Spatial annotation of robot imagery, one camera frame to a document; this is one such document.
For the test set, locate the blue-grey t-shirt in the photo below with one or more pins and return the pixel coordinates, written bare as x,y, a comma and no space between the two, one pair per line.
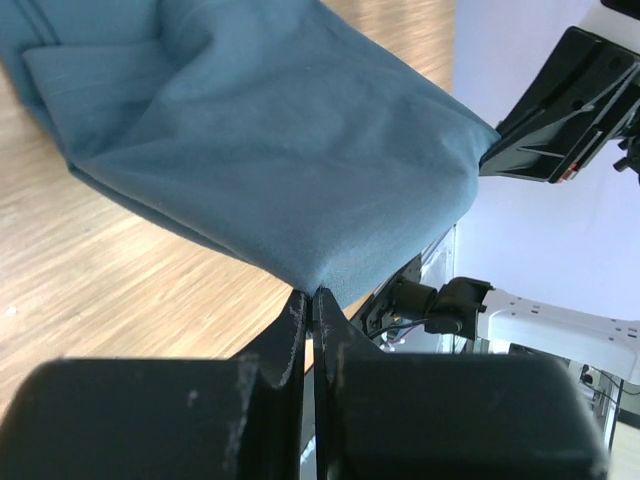
270,131

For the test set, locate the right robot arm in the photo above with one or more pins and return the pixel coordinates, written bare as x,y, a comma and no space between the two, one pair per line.
474,309

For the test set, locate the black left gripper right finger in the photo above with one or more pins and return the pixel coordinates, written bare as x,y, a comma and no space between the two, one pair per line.
442,416

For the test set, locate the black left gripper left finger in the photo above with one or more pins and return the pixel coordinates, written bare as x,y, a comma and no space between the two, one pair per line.
238,418

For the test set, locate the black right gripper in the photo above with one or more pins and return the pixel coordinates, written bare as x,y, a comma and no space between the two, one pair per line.
585,95

